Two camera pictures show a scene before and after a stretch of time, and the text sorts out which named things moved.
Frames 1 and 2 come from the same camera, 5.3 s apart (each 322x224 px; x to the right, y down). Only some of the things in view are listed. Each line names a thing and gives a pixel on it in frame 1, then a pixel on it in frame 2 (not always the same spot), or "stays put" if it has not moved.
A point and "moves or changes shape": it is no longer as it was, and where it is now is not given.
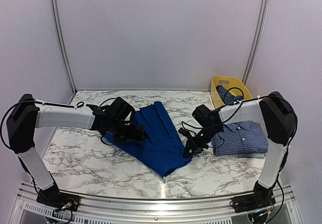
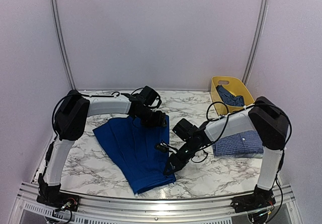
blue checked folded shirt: x=245 y=138 stays put
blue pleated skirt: x=162 y=150 moves or changes shape
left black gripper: x=132 y=136 to x=159 y=121
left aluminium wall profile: x=58 y=23 stays put
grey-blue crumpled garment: x=227 y=97 stays put
